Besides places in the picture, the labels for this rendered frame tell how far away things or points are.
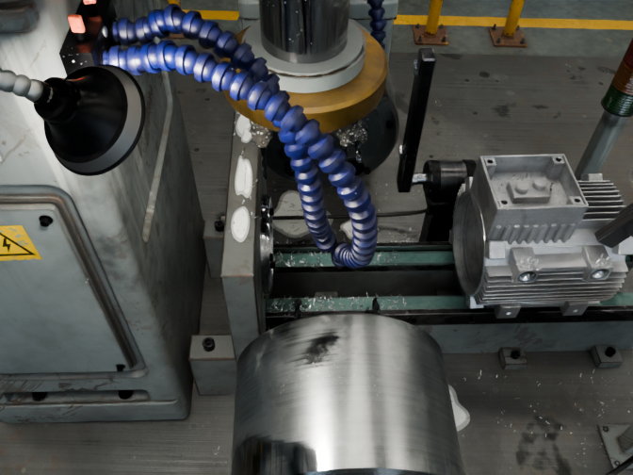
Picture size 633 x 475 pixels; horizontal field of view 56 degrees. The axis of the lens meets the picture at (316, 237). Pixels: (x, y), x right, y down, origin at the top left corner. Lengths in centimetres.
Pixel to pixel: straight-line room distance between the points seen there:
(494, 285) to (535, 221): 10
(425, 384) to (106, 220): 36
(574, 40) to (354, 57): 291
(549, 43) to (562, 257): 261
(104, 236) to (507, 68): 127
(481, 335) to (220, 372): 42
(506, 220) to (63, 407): 68
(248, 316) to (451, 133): 81
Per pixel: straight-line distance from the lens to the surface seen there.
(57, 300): 71
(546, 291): 90
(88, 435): 102
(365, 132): 98
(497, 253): 83
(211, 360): 90
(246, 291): 72
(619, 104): 120
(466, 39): 332
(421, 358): 65
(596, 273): 89
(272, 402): 62
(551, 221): 84
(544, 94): 162
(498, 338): 104
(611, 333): 110
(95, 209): 58
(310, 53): 61
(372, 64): 66
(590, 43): 351
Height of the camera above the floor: 170
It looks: 51 degrees down
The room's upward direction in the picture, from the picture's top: 2 degrees clockwise
